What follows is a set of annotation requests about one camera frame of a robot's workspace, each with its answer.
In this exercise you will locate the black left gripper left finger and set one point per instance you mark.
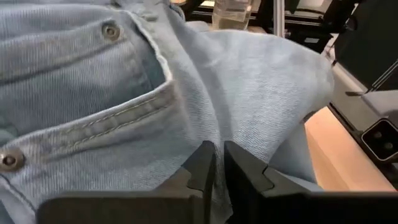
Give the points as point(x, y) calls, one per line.
point(140, 208)

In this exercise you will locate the large black panel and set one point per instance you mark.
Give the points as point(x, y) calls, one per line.
point(367, 40)

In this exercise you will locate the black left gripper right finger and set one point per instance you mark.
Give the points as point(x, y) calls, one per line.
point(295, 208)

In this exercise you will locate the clear plastic water bottle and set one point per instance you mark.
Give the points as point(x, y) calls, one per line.
point(231, 14)

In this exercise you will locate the light blue shirt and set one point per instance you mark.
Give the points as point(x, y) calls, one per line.
point(124, 93)

